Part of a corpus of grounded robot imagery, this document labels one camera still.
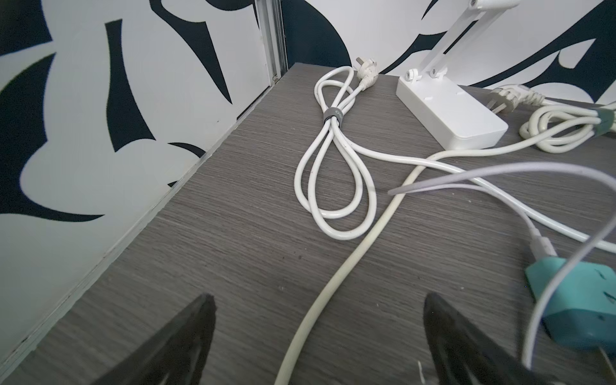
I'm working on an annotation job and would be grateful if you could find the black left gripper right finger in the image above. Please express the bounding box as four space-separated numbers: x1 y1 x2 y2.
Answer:
423 292 548 384

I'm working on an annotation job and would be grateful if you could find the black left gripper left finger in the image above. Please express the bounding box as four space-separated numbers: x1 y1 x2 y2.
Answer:
94 293 217 384

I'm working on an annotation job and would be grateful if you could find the lilac USB charging cable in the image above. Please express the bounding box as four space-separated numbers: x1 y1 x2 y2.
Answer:
387 161 616 371

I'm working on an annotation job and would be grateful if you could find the teal charger adapter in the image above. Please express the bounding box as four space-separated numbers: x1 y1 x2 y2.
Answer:
542 261 615 355

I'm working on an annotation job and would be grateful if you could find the white folding desk lamp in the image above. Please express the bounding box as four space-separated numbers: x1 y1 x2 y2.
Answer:
396 0 520 150

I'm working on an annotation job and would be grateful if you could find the cream thick power cord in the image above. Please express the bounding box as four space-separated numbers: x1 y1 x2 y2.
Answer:
273 115 603 385

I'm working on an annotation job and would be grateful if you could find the white coiled power cable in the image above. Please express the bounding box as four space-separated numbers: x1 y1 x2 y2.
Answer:
294 56 616 254
485 83 616 155

